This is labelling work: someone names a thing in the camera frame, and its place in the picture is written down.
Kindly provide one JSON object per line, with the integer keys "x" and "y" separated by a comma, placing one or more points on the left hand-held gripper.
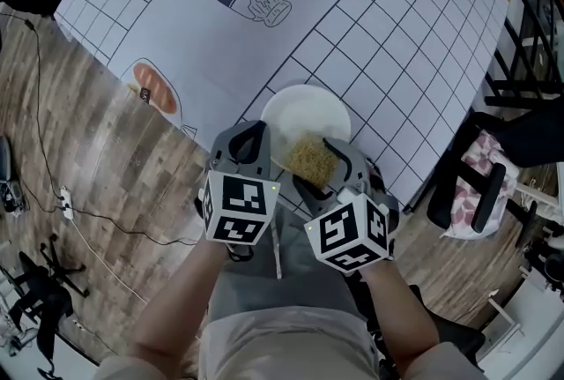
{"x": 238, "y": 206}

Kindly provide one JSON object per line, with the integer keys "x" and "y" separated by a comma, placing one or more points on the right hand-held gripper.
{"x": 348, "y": 233}

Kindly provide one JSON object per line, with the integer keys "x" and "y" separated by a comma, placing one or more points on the yellow sponge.
{"x": 310, "y": 160}

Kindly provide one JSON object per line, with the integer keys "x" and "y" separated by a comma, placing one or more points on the white round plate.
{"x": 304, "y": 109}

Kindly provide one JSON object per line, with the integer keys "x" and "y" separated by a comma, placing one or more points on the person's left forearm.
{"x": 176, "y": 307}

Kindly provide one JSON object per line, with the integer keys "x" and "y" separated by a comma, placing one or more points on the person's right forearm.
{"x": 396, "y": 316}

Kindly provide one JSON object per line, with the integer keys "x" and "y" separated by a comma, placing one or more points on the white grid tablecloth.
{"x": 220, "y": 39}

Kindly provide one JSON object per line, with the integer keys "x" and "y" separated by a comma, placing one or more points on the pink patterned cloth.
{"x": 467, "y": 197}

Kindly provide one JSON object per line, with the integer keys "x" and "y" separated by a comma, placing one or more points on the person's beige shirt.
{"x": 282, "y": 347}

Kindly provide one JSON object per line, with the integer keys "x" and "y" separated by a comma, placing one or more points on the white power strip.
{"x": 66, "y": 202}

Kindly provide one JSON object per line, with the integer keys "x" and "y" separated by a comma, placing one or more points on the black office chair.
{"x": 529, "y": 136}

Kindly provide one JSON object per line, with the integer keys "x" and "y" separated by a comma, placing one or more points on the black railing with wooden handrail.
{"x": 520, "y": 89}

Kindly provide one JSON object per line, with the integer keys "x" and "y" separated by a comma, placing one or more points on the grey sneaker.
{"x": 13, "y": 197}
{"x": 4, "y": 158}

